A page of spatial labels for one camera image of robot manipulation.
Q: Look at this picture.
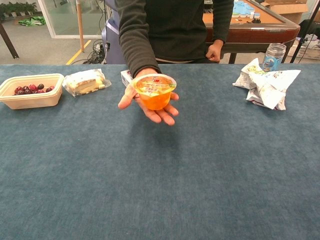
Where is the wooden pole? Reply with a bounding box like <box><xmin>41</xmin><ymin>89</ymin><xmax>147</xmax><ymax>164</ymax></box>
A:
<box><xmin>75</xmin><ymin>0</ymin><xmax>86</xmax><ymax>54</ymax></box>

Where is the small white carton box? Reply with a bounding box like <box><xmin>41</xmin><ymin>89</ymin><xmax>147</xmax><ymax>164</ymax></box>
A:
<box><xmin>120</xmin><ymin>69</ymin><xmax>135</xmax><ymax>88</ymax></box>

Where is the brown wooden mahjong table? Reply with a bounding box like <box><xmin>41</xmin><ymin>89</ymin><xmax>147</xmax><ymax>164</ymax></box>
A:
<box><xmin>202</xmin><ymin>0</ymin><xmax>301</xmax><ymax>65</ymax></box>

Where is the black cable bundle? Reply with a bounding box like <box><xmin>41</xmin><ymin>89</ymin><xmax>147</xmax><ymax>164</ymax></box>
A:
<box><xmin>81</xmin><ymin>39</ymin><xmax>109</xmax><ymax>65</ymax></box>

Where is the person's left forearm dark sleeve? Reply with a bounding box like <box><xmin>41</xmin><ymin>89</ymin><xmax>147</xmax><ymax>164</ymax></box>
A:
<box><xmin>212</xmin><ymin>0</ymin><xmax>235</xmax><ymax>43</ymax></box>

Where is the black tripod stand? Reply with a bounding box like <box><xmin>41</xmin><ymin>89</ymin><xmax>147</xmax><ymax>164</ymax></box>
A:
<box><xmin>289</xmin><ymin>0</ymin><xmax>320</xmax><ymax>64</ymax></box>

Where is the blue grey machine base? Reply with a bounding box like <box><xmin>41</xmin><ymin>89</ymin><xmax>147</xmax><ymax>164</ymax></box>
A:
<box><xmin>101</xmin><ymin>0</ymin><xmax>126</xmax><ymax>65</ymax></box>

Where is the person's right forearm dark sleeve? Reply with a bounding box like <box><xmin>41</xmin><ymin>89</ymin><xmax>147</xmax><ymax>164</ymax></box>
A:
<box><xmin>118</xmin><ymin>17</ymin><xmax>162</xmax><ymax>79</ymax></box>

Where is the person's torso dark sweater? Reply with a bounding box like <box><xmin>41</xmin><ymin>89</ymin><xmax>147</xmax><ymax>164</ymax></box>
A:
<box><xmin>115</xmin><ymin>0</ymin><xmax>235</xmax><ymax>64</ymax></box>

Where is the clear plastic jar blue label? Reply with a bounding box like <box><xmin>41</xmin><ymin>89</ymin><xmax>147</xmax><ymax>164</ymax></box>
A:
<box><xmin>262</xmin><ymin>43</ymin><xmax>287</xmax><ymax>73</ymax></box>

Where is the white crumpled snack bag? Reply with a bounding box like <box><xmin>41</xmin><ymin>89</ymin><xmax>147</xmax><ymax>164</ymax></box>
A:
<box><xmin>245</xmin><ymin>69</ymin><xmax>302</xmax><ymax>111</ymax></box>

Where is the cardboard box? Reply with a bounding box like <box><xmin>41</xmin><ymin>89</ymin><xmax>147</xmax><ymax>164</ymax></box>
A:
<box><xmin>261</xmin><ymin>0</ymin><xmax>320</xmax><ymax>25</ymax></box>

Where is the crumpled snack bag yellow print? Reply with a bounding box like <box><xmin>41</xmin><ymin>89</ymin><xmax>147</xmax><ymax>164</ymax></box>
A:
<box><xmin>232</xmin><ymin>57</ymin><xmax>270</xmax><ymax>90</ymax></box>

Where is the beige plastic food container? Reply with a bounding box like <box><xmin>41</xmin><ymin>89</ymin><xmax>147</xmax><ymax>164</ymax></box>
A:
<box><xmin>0</xmin><ymin>73</ymin><xmax>65</xmax><ymax>110</ymax></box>

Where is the person's left hand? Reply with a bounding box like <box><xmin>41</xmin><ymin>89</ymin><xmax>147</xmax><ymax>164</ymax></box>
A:
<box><xmin>205</xmin><ymin>39</ymin><xmax>224</xmax><ymax>63</ymax></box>

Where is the white plastic basket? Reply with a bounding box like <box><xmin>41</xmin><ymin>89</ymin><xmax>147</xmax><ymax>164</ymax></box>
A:
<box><xmin>287</xmin><ymin>37</ymin><xmax>320</xmax><ymax>61</ymax></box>

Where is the blue white packs pile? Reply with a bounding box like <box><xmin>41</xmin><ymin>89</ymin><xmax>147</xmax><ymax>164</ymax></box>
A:
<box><xmin>232</xmin><ymin>0</ymin><xmax>261</xmax><ymax>24</ymax></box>

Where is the dark table leg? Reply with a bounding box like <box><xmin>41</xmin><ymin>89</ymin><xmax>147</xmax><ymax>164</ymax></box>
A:
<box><xmin>0</xmin><ymin>21</ymin><xmax>20</xmax><ymax>60</ymax></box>

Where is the white framed glass partition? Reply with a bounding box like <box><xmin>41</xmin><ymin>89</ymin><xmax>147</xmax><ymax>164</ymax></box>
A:
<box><xmin>37</xmin><ymin>0</ymin><xmax>107</xmax><ymax>40</ymax></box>

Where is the person's right hand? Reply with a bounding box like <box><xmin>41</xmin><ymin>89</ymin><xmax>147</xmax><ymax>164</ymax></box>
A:
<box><xmin>117</xmin><ymin>67</ymin><xmax>180</xmax><ymax>127</ymax></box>

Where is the row of potted plants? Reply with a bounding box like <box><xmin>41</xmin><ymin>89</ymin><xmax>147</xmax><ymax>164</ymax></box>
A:
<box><xmin>0</xmin><ymin>1</ymin><xmax>38</xmax><ymax>19</ymax></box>

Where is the green cloth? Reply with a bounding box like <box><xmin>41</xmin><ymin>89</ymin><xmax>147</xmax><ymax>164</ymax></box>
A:
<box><xmin>18</xmin><ymin>15</ymin><xmax>47</xmax><ymax>27</ymax></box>

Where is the yellow jelly cup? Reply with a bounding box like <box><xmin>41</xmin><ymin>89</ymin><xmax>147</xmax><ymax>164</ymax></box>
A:
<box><xmin>131</xmin><ymin>73</ymin><xmax>178</xmax><ymax>111</ymax></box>

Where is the wrapped sponge cake sandwich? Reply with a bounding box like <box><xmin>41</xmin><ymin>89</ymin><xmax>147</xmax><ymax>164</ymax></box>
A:
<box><xmin>61</xmin><ymin>68</ymin><xmax>113</xmax><ymax>98</ymax></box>

